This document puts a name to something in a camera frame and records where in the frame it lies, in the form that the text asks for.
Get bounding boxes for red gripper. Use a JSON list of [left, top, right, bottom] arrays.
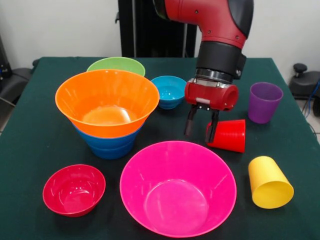
[[184, 77, 240, 144]]

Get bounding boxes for red cup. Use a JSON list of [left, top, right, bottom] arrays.
[[206, 119, 247, 154]]

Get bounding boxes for large pink bowl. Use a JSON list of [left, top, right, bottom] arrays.
[[119, 140, 238, 238]]

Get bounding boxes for large blue bowl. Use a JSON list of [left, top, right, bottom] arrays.
[[72, 122, 145, 152]]

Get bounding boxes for large orange bowl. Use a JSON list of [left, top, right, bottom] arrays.
[[54, 69, 161, 139]]

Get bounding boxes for small light blue bowl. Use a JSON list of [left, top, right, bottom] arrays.
[[150, 75, 187, 110]]

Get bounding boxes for purple cup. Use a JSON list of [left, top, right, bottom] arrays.
[[247, 81, 284, 125]]

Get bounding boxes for yellow cup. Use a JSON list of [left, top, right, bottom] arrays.
[[247, 155, 295, 210]]

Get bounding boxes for ribbed blue bowl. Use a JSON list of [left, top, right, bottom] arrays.
[[88, 139, 136, 160]]

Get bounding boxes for green bowl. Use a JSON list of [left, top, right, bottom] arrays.
[[86, 56, 146, 77]]

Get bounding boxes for small crimson bowl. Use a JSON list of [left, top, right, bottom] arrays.
[[42, 164, 107, 218]]

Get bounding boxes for dark green tablecloth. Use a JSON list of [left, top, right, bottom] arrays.
[[0, 56, 320, 240]]

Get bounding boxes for black device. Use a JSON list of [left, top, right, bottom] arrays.
[[0, 34, 12, 81]]

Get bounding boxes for black pedestal leg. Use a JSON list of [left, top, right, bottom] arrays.
[[0, 67, 32, 103], [289, 63, 320, 101]]

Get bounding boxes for blue cable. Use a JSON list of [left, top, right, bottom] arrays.
[[301, 78, 320, 118]]

